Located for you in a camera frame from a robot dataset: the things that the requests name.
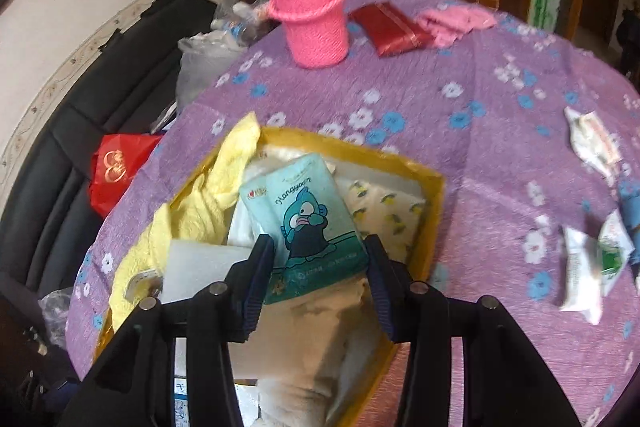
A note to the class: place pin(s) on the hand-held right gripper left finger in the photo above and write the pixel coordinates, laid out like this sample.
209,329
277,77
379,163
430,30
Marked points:
260,287

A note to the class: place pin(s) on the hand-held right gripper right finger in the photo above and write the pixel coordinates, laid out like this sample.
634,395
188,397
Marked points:
382,297

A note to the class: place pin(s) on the white sponge block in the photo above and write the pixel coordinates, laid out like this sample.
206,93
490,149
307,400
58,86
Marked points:
200,267

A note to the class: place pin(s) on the cream white cloth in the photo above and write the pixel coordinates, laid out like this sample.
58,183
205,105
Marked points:
310,347

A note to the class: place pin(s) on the teal cartoon tissue packet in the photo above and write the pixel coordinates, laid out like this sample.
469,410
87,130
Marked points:
300,217

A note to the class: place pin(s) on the yellow cardboard box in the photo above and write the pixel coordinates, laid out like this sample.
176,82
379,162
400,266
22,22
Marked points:
434,212

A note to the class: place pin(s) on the yellow cloth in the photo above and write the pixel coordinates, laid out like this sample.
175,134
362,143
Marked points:
200,202

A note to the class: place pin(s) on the red shopping bag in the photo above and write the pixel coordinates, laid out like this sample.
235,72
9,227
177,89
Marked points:
117,167

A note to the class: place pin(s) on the white wet wipe packet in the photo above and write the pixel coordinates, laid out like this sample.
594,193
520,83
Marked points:
580,277

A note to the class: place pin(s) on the grey plastic bag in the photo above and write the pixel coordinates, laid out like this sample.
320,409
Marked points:
205,67

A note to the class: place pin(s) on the green print wipe packet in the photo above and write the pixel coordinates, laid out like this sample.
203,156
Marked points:
615,252

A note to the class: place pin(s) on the black sofa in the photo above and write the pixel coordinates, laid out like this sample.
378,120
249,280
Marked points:
65,147

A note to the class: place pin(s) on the crumpled white wrapper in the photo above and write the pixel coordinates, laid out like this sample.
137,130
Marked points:
592,142

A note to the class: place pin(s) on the small blue object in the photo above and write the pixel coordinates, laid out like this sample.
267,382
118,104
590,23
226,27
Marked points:
631,212

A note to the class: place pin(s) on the red foil packet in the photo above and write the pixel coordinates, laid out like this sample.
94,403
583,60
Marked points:
390,29

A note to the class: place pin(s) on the clear plastic bag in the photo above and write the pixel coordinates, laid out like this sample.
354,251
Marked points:
235,14

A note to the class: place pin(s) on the pink cloth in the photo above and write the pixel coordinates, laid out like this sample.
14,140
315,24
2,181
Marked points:
455,24

